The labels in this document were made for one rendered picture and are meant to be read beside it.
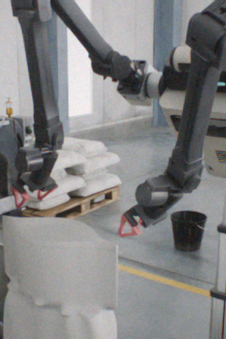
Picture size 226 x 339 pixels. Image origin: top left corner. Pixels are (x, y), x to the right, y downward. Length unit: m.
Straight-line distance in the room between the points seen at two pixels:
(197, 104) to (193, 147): 0.13
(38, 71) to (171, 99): 0.47
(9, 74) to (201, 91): 6.23
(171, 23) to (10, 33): 3.90
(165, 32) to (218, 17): 9.17
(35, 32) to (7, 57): 5.85
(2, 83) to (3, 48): 0.48
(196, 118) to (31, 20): 0.50
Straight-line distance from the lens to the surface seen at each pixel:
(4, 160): 1.75
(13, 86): 7.26
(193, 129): 1.13
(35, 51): 1.35
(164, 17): 10.21
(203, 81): 1.05
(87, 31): 1.48
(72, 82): 8.18
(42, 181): 1.51
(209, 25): 1.01
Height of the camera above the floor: 1.57
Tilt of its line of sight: 14 degrees down
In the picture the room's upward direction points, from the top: straight up
